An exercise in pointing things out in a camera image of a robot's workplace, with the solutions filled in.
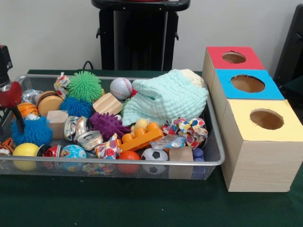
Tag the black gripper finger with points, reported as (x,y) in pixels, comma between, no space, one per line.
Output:
(19,120)

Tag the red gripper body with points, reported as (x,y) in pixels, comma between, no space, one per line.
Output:
(11,95)

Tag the mint green muslin cloth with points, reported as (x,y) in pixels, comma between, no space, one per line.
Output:
(165,99)

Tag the cream muslin cloth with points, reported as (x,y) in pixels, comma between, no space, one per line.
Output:
(195,76)

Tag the wooden box with three holes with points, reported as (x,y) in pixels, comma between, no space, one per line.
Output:
(260,165)

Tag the small orange basketball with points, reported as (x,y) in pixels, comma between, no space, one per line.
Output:
(28,109)

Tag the blue spiky rubber ball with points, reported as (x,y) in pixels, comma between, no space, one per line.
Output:
(35,132)
(75,107)

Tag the orange striped tiger plush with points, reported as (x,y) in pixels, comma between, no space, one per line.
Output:
(6,146)

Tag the wooden burger toy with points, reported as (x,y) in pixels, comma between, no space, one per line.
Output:
(49,102)

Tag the green spiky rubber ball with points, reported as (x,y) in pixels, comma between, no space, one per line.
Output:
(84,86)

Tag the purple spiky ball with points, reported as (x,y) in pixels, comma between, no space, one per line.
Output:
(106,124)

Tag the white baseball with red stitching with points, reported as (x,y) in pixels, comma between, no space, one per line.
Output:
(121,88)

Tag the orange plastic building block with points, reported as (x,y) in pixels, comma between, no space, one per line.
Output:
(142,137)

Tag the dark green table cloth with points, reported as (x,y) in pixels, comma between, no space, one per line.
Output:
(142,203)

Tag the black upright panel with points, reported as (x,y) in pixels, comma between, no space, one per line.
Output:
(292,47)

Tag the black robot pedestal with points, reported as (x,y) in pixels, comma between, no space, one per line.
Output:
(142,35)

